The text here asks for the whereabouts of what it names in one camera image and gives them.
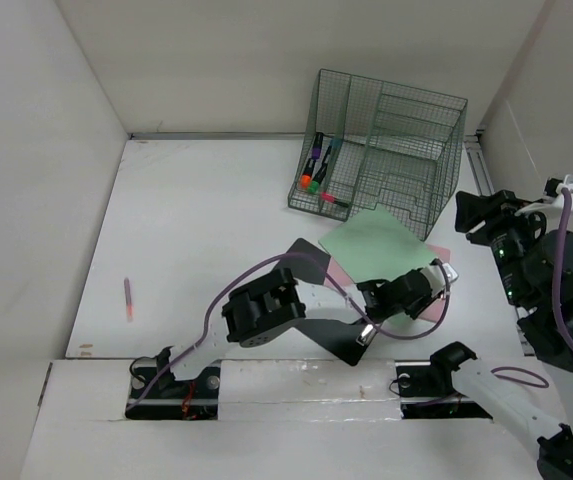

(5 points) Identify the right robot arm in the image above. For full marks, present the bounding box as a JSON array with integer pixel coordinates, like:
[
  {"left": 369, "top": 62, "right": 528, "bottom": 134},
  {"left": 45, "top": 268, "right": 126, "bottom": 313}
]
[{"left": 428, "top": 180, "right": 573, "bottom": 479}]

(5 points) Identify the green wire mesh organizer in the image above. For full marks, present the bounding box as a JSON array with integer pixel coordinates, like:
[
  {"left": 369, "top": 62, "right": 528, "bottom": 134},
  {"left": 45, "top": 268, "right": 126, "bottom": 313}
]
[{"left": 287, "top": 69, "right": 468, "bottom": 240}]

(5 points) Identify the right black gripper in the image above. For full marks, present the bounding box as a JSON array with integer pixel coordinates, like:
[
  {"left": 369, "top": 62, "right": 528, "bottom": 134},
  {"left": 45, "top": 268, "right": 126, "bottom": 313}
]
[{"left": 454, "top": 187, "right": 553, "bottom": 304}]

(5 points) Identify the aluminium rail right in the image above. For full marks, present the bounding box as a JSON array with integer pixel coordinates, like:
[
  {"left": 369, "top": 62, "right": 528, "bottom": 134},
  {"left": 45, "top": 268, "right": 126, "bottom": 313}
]
[{"left": 464, "top": 135, "right": 535, "bottom": 357}]

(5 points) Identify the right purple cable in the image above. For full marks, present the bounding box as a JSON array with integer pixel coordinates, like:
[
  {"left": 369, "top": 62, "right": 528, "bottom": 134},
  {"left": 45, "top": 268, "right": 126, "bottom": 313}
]
[{"left": 400, "top": 187, "right": 573, "bottom": 411}]

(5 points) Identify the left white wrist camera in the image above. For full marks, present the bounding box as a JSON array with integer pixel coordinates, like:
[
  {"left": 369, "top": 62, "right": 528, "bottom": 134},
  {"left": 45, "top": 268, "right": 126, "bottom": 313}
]
[{"left": 422, "top": 259, "right": 459, "bottom": 294}]

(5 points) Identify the blue highlighter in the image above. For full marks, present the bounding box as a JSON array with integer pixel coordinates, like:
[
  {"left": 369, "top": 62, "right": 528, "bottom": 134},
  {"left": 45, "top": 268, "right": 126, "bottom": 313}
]
[{"left": 322, "top": 138, "right": 343, "bottom": 166}]

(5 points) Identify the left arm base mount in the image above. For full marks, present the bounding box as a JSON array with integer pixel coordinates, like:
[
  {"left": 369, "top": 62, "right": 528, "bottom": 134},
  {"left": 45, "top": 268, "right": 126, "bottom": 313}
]
[{"left": 125, "top": 357, "right": 221, "bottom": 421}]

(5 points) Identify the pink highlighter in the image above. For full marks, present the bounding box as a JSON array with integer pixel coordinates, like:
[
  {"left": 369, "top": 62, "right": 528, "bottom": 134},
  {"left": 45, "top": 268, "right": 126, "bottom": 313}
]
[{"left": 320, "top": 193, "right": 350, "bottom": 208}]

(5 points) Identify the orange highlighter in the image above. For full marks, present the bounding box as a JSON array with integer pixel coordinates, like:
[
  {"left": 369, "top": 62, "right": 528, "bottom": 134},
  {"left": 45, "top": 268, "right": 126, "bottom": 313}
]
[{"left": 300, "top": 157, "right": 316, "bottom": 188}]

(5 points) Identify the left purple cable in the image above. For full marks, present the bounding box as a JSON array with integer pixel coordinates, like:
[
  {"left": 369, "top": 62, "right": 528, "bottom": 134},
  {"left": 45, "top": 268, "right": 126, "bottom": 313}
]
[{"left": 125, "top": 252, "right": 455, "bottom": 416}]

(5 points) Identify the green highlighter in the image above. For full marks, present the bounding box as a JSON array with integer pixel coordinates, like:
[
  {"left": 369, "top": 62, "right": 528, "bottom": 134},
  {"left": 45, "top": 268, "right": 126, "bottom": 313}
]
[{"left": 307, "top": 163, "right": 328, "bottom": 194}]

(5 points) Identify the green clipboard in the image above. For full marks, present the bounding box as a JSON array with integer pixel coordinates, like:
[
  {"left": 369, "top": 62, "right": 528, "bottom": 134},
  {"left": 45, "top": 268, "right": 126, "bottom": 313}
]
[{"left": 317, "top": 208, "right": 437, "bottom": 331}]

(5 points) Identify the pink clipboard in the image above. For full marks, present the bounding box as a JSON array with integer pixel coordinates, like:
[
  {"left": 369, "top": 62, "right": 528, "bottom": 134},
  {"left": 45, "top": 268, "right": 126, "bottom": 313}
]
[{"left": 327, "top": 244, "right": 459, "bottom": 323}]

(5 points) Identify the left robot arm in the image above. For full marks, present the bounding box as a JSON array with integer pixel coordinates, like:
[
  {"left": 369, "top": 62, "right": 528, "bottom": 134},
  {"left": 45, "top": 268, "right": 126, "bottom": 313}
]
[{"left": 151, "top": 261, "right": 458, "bottom": 397}]

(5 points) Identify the purple highlighter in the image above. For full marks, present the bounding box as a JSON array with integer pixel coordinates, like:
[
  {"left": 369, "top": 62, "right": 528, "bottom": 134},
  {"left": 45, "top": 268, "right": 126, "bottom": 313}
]
[{"left": 310, "top": 132, "right": 324, "bottom": 160}]

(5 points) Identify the aluminium rail back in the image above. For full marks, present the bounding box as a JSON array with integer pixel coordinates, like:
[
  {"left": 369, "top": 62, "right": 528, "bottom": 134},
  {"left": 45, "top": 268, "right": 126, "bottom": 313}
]
[{"left": 129, "top": 132, "right": 304, "bottom": 141}]

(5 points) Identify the purple cable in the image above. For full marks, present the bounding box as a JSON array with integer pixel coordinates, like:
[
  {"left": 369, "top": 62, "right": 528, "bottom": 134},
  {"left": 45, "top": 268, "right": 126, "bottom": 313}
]
[
  {"left": 125, "top": 252, "right": 455, "bottom": 416},
  {"left": 400, "top": 187, "right": 573, "bottom": 411}
]

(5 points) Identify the aluminium rail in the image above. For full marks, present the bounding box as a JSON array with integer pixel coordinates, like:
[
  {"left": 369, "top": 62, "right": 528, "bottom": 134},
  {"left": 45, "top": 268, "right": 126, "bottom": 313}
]
[
  {"left": 129, "top": 132, "right": 304, "bottom": 141},
  {"left": 464, "top": 135, "right": 535, "bottom": 357}
]

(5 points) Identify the black clipboard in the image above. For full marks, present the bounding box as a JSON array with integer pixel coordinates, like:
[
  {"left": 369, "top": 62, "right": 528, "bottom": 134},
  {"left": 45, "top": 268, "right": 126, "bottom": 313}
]
[{"left": 275, "top": 238, "right": 377, "bottom": 366}]

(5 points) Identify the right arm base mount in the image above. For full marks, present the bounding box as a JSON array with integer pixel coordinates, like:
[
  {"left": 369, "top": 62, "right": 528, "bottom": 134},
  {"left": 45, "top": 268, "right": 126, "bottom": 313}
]
[{"left": 388, "top": 342, "right": 491, "bottom": 420}]

